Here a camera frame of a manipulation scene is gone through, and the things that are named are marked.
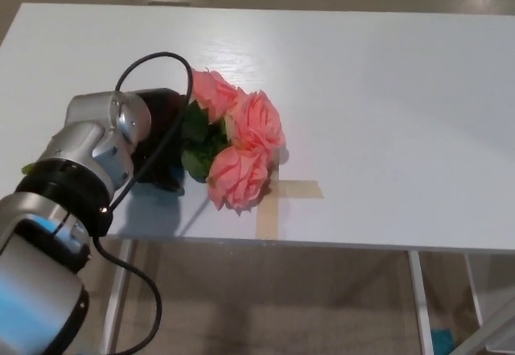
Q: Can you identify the pink rose bouquet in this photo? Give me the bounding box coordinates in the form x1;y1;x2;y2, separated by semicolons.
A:
22;68;287;216

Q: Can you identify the blue floor object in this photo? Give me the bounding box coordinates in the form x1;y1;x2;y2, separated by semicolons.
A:
431;327;454;354

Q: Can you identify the short beige tape strip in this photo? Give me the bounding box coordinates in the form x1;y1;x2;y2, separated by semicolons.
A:
276;180;324;200

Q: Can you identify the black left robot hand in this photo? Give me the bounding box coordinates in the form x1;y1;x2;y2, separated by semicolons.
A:
130;88;191;195

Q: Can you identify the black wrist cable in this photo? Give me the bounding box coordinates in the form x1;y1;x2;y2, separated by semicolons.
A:
51;52;195;355

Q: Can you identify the long beige tape strip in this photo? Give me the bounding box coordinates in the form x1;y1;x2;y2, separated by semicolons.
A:
256;168;281;241

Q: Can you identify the white table leg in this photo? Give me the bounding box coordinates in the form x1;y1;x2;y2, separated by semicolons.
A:
407;250;438;355
465;253;484;328
100;238;136;355

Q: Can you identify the grey metal bar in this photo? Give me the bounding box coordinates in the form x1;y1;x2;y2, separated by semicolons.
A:
450;297;515;355

